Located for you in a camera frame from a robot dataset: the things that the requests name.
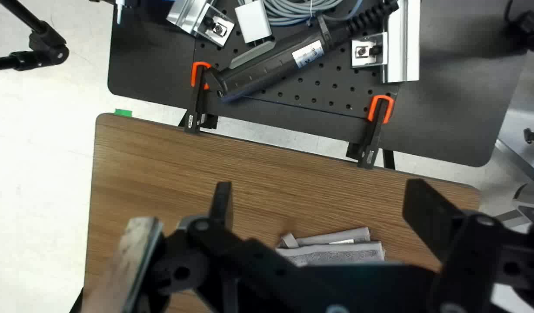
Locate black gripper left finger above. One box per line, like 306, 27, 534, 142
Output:
78, 182, 315, 313

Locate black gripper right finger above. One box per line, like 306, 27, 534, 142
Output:
402, 178, 534, 313

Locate silver metal parts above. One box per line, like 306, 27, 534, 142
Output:
275, 227, 388, 270

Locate grey metal stand base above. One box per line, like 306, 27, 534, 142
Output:
492, 107, 534, 234

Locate black perforated base board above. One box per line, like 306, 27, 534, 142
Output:
106, 0, 531, 169

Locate orange black spring clamp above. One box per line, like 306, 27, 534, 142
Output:
344, 93, 397, 171
179, 60, 221, 136

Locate grey flat metal bar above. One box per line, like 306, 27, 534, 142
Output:
226, 39, 277, 72

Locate black ribbed cylindrical device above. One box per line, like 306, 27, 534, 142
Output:
218, 0, 402, 105

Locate white square box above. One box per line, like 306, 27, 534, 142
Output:
233, 0, 275, 46

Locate aluminium extrusion rail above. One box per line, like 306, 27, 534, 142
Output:
383, 0, 423, 86

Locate small silver corner bracket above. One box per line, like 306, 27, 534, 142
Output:
350, 32, 390, 72

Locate large silver corner bracket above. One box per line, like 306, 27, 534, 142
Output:
165, 0, 237, 49

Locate grey coiled cable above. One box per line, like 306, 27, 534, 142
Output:
261, 0, 367, 30

